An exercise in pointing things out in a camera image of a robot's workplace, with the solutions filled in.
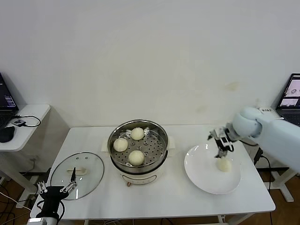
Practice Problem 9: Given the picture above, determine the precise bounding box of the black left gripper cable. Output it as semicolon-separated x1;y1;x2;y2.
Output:
35;201;66;222

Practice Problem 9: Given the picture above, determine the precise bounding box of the black floor cable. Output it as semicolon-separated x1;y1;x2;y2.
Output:
0;184;31;225

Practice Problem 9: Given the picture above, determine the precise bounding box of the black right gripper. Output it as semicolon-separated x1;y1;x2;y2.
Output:
208;127;232;160

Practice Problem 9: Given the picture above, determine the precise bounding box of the grey laptop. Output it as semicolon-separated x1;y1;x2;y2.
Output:
275;74;300;127

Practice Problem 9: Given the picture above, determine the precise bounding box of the white round plate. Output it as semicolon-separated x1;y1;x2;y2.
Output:
184;144;242;195

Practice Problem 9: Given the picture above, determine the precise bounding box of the black laptop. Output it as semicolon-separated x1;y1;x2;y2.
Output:
0;71;20;129

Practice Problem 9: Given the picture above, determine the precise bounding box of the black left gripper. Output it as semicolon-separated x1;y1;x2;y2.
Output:
36;166;78;219

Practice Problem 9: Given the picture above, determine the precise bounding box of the white floor cable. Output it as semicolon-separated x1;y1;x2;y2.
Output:
0;191;25;208

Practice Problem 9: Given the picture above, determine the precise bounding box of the black cable with adapter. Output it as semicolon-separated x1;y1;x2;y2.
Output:
253;146;274;192

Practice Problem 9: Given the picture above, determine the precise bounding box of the white electric cooker base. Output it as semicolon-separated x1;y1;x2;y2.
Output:
110;153;168;188

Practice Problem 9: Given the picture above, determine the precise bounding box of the black computer mouse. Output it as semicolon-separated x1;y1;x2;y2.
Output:
0;126;16;143

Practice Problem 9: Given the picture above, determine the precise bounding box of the stainless steel steamer pot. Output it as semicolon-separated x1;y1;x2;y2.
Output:
101;119;176;173

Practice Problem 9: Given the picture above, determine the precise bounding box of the glass lid with cream handle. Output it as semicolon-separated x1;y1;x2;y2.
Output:
50;152;105;201

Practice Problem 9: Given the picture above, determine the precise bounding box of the white side desk with mouse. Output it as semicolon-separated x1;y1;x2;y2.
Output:
0;104;52;209

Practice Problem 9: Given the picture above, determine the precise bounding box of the black hub cable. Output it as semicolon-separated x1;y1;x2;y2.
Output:
14;114;42;128

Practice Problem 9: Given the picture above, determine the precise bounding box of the white steamed baozi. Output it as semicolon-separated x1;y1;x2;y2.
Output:
128;150;145;166
130;127;145;141
113;137;129;152
215;158;232;173

